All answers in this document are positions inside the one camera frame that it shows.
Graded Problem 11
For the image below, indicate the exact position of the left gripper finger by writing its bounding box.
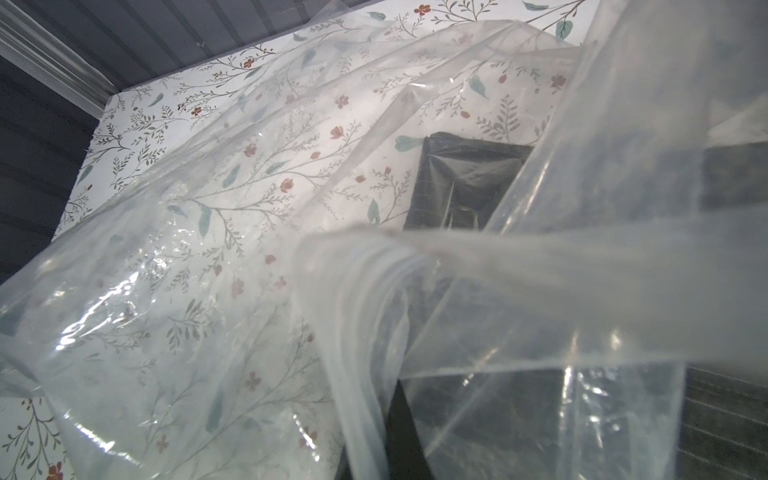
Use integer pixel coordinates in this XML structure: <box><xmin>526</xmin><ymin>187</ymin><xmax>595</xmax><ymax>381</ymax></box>
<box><xmin>335</xmin><ymin>380</ymin><xmax>434</xmax><ymax>480</ymax></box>

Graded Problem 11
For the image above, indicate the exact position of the clear plastic vacuum bag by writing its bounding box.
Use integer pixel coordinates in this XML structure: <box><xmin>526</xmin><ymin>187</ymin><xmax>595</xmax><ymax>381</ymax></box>
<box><xmin>1</xmin><ymin>1</ymin><xmax>767</xmax><ymax>479</ymax></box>

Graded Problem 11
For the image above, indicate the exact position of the dark grey folded shirt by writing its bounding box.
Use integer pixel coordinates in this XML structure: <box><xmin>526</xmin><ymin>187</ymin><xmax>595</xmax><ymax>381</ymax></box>
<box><xmin>405</xmin><ymin>132</ymin><xmax>767</xmax><ymax>479</ymax></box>

